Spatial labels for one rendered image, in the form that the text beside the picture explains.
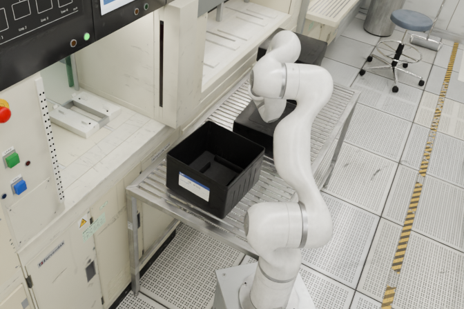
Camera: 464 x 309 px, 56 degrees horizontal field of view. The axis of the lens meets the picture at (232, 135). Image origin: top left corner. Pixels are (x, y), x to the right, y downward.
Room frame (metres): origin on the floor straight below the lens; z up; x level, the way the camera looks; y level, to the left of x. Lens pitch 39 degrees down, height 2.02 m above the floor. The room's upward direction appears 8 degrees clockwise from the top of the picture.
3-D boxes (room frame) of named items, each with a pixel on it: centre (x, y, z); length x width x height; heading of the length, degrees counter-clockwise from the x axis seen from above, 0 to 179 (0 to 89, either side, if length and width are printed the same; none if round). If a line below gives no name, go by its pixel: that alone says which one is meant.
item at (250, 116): (1.62, -0.18, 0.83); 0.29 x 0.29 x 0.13; 69
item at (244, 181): (1.25, 0.05, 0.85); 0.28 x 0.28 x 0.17; 62
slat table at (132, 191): (1.63, -0.15, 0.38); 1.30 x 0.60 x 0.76; 157
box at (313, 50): (2.06, -0.25, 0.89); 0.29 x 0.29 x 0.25; 69
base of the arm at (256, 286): (0.77, -0.19, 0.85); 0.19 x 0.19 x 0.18
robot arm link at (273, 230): (0.76, -0.16, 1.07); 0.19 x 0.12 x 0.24; 99
